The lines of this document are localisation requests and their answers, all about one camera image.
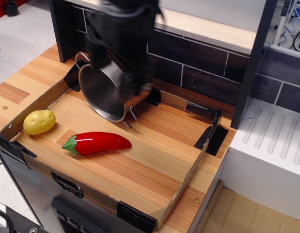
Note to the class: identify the yellow toy potato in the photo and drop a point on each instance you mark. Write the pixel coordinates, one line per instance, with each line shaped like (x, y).
(38, 122)

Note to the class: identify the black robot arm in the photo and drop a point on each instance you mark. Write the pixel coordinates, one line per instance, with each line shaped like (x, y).
(127, 7)

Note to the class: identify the white ribbed drainboard sink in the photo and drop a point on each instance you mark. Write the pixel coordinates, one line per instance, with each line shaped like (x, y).
(263, 160)

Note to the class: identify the metal pot with wire handles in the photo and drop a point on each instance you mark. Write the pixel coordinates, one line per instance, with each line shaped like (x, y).
(101, 89)

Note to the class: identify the dark grey vertical post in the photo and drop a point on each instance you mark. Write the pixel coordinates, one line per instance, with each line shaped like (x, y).
(248, 85)

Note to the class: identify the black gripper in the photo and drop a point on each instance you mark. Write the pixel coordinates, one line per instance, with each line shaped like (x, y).
(122, 38)

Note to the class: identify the red toy chili pepper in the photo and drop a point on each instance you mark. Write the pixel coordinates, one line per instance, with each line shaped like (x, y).
(93, 142)

